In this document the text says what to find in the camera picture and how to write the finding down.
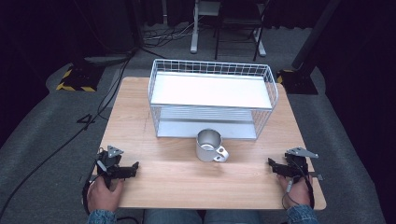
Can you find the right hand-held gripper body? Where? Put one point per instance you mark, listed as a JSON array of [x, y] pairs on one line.
[[295, 166]]

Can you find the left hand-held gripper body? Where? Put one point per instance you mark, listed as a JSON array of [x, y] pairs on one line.
[[109, 163]]

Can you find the silver metal cup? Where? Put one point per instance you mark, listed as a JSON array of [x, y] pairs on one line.
[[207, 151]]

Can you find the person's right hand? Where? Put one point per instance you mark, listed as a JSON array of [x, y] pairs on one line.
[[299, 194]]

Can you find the person's left hand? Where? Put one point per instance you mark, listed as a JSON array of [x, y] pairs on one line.
[[101, 196]]

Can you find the black yellow striped stand base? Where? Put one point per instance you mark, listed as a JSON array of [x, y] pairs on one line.
[[297, 82], [79, 77]]

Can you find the black slanted pole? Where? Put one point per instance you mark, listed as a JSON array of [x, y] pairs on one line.
[[314, 31]]

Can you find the black metal chair frame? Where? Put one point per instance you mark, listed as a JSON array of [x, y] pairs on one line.
[[236, 21]]

